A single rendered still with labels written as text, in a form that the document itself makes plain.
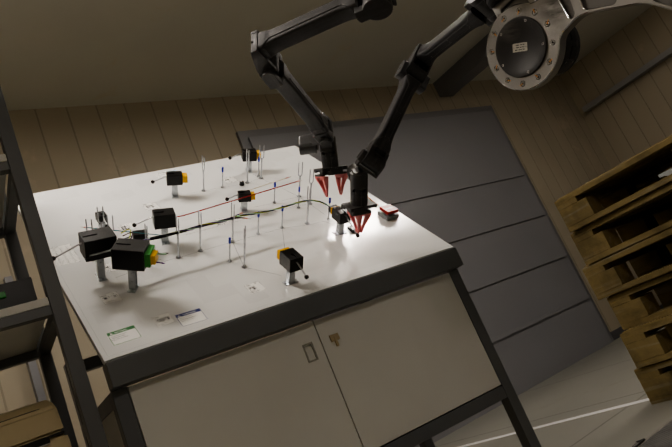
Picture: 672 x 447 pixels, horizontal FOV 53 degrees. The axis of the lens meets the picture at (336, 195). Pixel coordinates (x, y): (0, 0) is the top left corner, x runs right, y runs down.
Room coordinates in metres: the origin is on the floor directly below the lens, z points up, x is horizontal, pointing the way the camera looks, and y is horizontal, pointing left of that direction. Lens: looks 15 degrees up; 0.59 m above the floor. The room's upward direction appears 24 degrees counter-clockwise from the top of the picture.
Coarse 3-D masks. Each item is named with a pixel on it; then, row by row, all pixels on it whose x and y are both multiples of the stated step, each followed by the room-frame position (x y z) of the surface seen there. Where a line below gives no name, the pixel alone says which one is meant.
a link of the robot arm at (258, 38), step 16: (336, 0) 1.55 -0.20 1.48; (352, 0) 1.52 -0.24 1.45; (368, 0) 1.49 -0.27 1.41; (384, 0) 1.49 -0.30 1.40; (304, 16) 1.58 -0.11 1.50; (320, 16) 1.56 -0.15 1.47; (336, 16) 1.56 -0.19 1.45; (352, 16) 1.56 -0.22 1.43; (368, 16) 1.54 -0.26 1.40; (384, 16) 1.54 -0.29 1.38; (256, 32) 1.64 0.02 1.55; (272, 32) 1.62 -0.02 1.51; (288, 32) 1.60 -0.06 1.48; (304, 32) 1.60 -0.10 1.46; (320, 32) 1.61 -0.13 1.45; (256, 48) 1.63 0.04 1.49; (272, 48) 1.64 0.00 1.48; (256, 64) 1.68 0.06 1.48; (272, 64) 1.69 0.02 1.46
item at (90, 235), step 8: (80, 232) 1.78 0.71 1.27; (88, 232) 1.78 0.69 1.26; (96, 232) 1.79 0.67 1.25; (104, 232) 1.80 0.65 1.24; (112, 232) 1.80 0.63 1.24; (80, 240) 1.77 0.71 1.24; (88, 240) 1.75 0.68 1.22; (96, 240) 1.76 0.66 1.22; (104, 240) 1.78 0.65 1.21; (112, 240) 1.79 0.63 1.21; (72, 248) 1.76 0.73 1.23; (80, 248) 1.80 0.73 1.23; (88, 248) 1.76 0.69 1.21; (96, 248) 1.77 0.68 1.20; (104, 248) 1.79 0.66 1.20; (56, 256) 1.75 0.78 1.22; (96, 256) 1.79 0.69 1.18; (104, 256) 1.80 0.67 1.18; (96, 264) 1.84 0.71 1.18; (104, 272) 1.86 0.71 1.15; (104, 280) 1.86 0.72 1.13
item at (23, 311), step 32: (0, 96) 1.57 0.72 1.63; (0, 128) 1.55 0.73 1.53; (0, 160) 1.54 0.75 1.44; (0, 192) 1.70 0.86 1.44; (32, 192) 1.57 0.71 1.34; (0, 224) 1.90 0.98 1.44; (32, 224) 1.56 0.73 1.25; (0, 320) 1.49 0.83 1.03; (32, 320) 1.53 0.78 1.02; (64, 320) 1.56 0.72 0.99; (0, 352) 1.79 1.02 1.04; (32, 352) 1.92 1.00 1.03; (64, 352) 1.55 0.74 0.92; (64, 416) 1.93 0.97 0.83; (96, 416) 1.57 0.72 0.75
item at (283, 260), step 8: (280, 256) 1.93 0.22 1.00; (288, 256) 1.90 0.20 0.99; (296, 256) 1.91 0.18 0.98; (280, 264) 1.94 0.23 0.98; (288, 264) 1.91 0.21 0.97; (296, 264) 1.91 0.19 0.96; (288, 272) 1.95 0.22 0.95; (304, 272) 1.90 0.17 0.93; (288, 280) 1.96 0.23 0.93; (296, 280) 1.99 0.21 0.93
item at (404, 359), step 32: (416, 288) 2.19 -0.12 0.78; (448, 288) 2.26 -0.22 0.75; (320, 320) 1.98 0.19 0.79; (352, 320) 2.04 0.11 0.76; (384, 320) 2.10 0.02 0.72; (416, 320) 2.16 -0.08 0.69; (448, 320) 2.23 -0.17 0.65; (352, 352) 2.02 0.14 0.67; (384, 352) 2.07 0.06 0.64; (416, 352) 2.13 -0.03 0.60; (448, 352) 2.20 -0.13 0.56; (480, 352) 2.26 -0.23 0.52; (352, 384) 1.99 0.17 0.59; (384, 384) 2.05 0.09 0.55; (416, 384) 2.11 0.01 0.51; (448, 384) 2.17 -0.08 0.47; (480, 384) 2.23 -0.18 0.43; (352, 416) 1.97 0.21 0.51; (384, 416) 2.02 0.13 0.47; (416, 416) 2.08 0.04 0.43
